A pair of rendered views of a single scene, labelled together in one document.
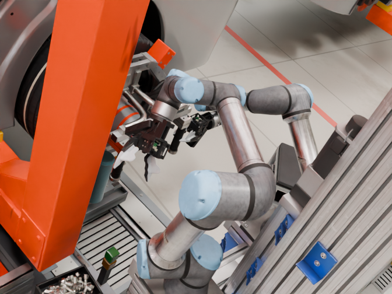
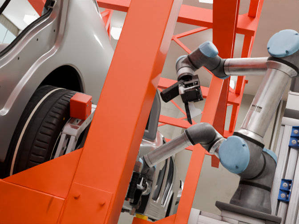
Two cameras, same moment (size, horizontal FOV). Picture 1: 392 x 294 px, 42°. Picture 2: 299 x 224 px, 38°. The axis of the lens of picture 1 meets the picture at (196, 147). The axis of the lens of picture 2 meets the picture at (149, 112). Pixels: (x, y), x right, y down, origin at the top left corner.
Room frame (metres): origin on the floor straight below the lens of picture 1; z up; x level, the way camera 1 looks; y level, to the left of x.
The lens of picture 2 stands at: (-0.36, 0.68, 0.69)
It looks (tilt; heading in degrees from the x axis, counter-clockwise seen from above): 14 degrees up; 345
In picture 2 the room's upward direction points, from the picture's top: 16 degrees clockwise
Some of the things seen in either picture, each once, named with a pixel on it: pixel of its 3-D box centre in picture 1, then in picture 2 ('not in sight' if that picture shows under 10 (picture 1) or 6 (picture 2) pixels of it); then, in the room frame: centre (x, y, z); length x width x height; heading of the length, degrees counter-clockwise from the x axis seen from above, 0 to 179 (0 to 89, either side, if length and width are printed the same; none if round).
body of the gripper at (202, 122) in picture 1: (200, 124); (139, 183); (1.85, 0.02, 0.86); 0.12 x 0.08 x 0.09; 152
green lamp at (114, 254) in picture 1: (112, 254); not in sight; (1.16, 0.12, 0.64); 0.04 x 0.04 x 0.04; 63
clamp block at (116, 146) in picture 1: (119, 142); not in sight; (1.44, 0.27, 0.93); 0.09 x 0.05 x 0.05; 63
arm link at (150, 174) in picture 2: not in sight; (147, 170); (1.97, -0.04, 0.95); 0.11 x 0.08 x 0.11; 137
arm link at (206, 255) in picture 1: (199, 258); (258, 166); (1.03, -0.16, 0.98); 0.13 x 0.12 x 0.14; 119
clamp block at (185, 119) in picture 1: (179, 117); (132, 165); (1.74, 0.12, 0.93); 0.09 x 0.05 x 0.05; 63
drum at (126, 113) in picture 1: (126, 122); not in sight; (1.65, 0.31, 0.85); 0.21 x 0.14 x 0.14; 63
